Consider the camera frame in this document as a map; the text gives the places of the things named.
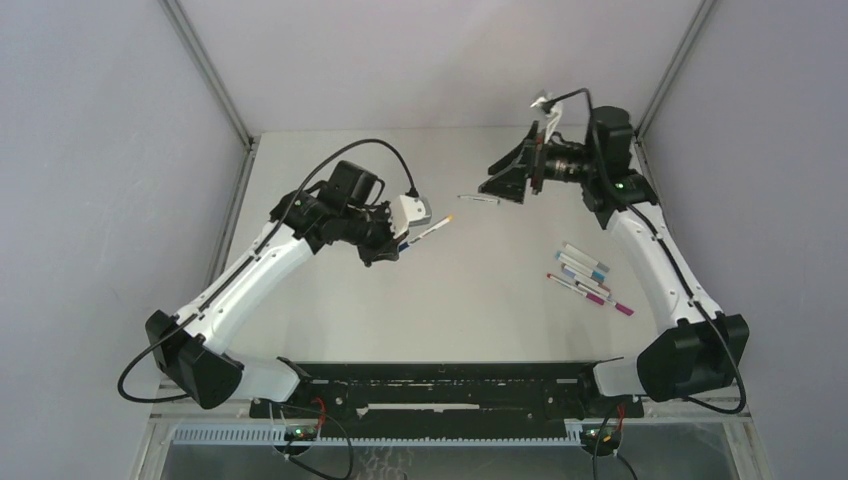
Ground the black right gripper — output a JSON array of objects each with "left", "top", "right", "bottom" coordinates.
[{"left": 477, "top": 122, "right": 596, "bottom": 205}]

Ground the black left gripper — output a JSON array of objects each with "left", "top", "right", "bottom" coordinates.
[{"left": 340, "top": 201, "right": 409, "bottom": 267}]

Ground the white green marker pen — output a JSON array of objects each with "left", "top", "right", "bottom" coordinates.
[{"left": 457, "top": 194, "right": 501, "bottom": 205}]

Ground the white yellow marker pen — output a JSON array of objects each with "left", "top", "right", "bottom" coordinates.
[{"left": 398, "top": 215, "right": 454, "bottom": 252}]

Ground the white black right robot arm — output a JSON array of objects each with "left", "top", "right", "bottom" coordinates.
[{"left": 478, "top": 106, "right": 750, "bottom": 416}]

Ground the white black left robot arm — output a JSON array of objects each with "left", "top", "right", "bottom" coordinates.
[{"left": 145, "top": 161, "right": 431, "bottom": 417}]

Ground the white blue capped marker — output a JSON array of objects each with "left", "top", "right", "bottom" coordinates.
[{"left": 555, "top": 251, "right": 605, "bottom": 284}]

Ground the white red tipped marker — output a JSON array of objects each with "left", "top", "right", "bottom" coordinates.
[{"left": 546, "top": 273, "right": 605, "bottom": 306}]

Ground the left controller board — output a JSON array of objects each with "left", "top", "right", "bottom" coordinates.
[{"left": 284, "top": 426, "right": 320, "bottom": 443}]

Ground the controller board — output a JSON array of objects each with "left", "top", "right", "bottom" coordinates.
[
  {"left": 580, "top": 428, "right": 621, "bottom": 445},
  {"left": 284, "top": 426, "right": 320, "bottom": 443}
]

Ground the right controller board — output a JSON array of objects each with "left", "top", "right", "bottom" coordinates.
[{"left": 580, "top": 428, "right": 621, "bottom": 445}]

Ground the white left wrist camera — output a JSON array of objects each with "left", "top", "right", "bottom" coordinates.
[{"left": 389, "top": 195, "right": 432, "bottom": 239}]

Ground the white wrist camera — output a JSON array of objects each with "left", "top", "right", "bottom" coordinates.
[
  {"left": 389, "top": 195, "right": 432, "bottom": 239},
  {"left": 530, "top": 91, "right": 565, "bottom": 142}
]

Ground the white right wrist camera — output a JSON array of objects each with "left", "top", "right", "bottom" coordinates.
[{"left": 530, "top": 91, "right": 565, "bottom": 142}]

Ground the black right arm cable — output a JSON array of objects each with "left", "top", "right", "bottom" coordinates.
[{"left": 553, "top": 87, "right": 749, "bottom": 416}]

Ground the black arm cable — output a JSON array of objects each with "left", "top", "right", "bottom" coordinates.
[
  {"left": 117, "top": 138, "right": 419, "bottom": 405},
  {"left": 553, "top": 87, "right": 749, "bottom": 416}
]

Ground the aluminium frame rail left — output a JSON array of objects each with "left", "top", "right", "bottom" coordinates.
[{"left": 158, "top": 0, "right": 255, "bottom": 282}]

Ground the aluminium frame rail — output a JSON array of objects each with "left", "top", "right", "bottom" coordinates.
[
  {"left": 158, "top": 0, "right": 255, "bottom": 282},
  {"left": 635, "top": 0, "right": 721, "bottom": 143}
]

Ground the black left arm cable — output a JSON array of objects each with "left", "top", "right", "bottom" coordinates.
[{"left": 117, "top": 138, "right": 419, "bottom": 405}]

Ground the white cable duct strip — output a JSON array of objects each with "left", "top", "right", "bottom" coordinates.
[{"left": 173, "top": 423, "right": 584, "bottom": 448}]

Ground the aluminium frame rail right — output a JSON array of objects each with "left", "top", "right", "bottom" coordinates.
[{"left": 635, "top": 0, "right": 721, "bottom": 143}]

